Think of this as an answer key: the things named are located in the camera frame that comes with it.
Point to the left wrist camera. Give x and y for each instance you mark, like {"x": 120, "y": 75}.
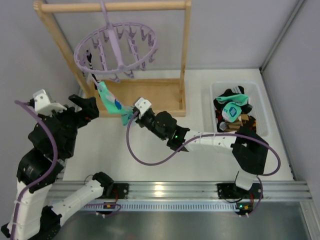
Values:
{"x": 43, "y": 104}

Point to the brown cream striped sock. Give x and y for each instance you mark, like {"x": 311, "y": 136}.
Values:
{"x": 242, "y": 121}

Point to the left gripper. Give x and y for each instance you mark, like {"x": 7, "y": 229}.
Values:
{"x": 81, "y": 113}

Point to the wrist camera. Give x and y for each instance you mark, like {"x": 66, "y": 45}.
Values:
{"x": 43, "y": 104}
{"x": 142, "y": 105}

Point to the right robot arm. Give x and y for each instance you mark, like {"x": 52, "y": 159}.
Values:
{"x": 249, "y": 149}

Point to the white plastic basket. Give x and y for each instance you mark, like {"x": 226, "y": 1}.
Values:
{"x": 252, "y": 90}

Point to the wooden hanger rack frame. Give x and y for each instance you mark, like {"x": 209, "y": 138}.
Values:
{"x": 165, "y": 94}

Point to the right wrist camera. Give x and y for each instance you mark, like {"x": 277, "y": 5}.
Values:
{"x": 142, "y": 105}

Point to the purple round clip hanger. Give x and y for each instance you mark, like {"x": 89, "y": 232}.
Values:
{"x": 112, "y": 33}

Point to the black sock white stripes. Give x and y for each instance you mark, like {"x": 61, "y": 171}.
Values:
{"x": 222, "y": 126}

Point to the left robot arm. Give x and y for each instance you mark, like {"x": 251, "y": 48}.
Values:
{"x": 53, "y": 139}

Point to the thin black sock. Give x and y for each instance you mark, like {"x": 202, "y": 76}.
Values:
{"x": 89, "y": 59}

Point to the teal patterned sock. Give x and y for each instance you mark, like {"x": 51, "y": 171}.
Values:
{"x": 232, "y": 106}
{"x": 112, "y": 104}

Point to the aluminium mounting rail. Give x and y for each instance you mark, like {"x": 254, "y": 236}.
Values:
{"x": 199, "y": 196}

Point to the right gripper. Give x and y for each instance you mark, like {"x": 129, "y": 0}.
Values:
{"x": 139, "y": 119}

